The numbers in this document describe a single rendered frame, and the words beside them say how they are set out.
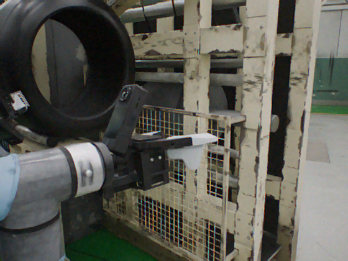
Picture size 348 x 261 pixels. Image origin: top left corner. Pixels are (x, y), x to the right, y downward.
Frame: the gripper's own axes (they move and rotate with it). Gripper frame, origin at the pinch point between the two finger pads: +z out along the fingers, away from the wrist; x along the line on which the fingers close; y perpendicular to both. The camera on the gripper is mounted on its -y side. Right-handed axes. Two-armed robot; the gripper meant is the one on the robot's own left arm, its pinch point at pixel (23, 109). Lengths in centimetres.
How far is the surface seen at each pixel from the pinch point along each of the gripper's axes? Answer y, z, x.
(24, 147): -16.0, 14.9, 17.7
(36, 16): 26.5, 8.9, -15.2
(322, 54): -219, 834, -419
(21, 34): 22.5, 4.1, -9.6
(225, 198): -62, 7, -55
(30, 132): -11.3, 17.5, 13.7
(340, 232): -167, 84, -120
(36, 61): 15.3, 45.2, 10.4
